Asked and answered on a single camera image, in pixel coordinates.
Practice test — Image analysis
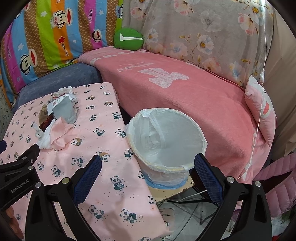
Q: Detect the white thin cable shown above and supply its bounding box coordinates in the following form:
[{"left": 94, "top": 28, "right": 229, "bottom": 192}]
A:
[{"left": 237, "top": 0, "right": 270, "bottom": 181}]

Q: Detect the grey floral quilt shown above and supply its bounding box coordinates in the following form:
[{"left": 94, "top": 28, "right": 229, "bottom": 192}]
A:
[{"left": 122, "top": 1, "right": 273, "bottom": 87}]

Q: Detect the colourful monkey print quilt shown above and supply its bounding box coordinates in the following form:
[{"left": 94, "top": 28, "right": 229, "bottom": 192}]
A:
[{"left": 1, "top": 0, "right": 123, "bottom": 108}]

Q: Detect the green checkmark cushion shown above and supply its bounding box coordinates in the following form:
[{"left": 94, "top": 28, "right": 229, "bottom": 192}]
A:
[{"left": 113, "top": 28, "right": 144, "bottom": 51}]

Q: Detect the white paper clothing tag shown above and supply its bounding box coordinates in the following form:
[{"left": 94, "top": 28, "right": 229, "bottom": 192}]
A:
[{"left": 47, "top": 94, "right": 69, "bottom": 115}]

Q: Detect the pink bed blanket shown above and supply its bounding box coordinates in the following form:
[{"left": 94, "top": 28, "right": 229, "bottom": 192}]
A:
[{"left": 78, "top": 47, "right": 270, "bottom": 184}]

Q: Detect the beige nylon sock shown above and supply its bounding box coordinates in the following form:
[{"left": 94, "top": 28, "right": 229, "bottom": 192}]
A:
[{"left": 39, "top": 104, "right": 48, "bottom": 125}]

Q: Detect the dark red velvet scrunchie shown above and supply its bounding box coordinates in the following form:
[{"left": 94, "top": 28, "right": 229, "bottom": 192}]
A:
[{"left": 39, "top": 114, "right": 55, "bottom": 132}]

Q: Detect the pink panda print cloth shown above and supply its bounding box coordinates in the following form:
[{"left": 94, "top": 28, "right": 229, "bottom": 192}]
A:
[{"left": 1, "top": 83, "right": 171, "bottom": 240}]

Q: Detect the pink quilted jacket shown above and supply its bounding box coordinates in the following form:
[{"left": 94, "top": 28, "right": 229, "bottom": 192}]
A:
[{"left": 254, "top": 152, "right": 296, "bottom": 217}]

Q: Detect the white lined trash bin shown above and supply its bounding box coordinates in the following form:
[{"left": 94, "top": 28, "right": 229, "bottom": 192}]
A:
[{"left": 125, "top": 108, "right": 208, "bottom": 189}]

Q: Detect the blue-grey upholstered stool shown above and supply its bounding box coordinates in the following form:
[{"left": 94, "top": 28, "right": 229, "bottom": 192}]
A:
[{"left": 13, "top": 63, "right": 103, "bottom": 113}]

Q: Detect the pink small pillow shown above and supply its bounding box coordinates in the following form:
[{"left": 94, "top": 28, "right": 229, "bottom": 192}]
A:
[{"left": 244, "top": 76, "right": 276, "bottom": 146}]

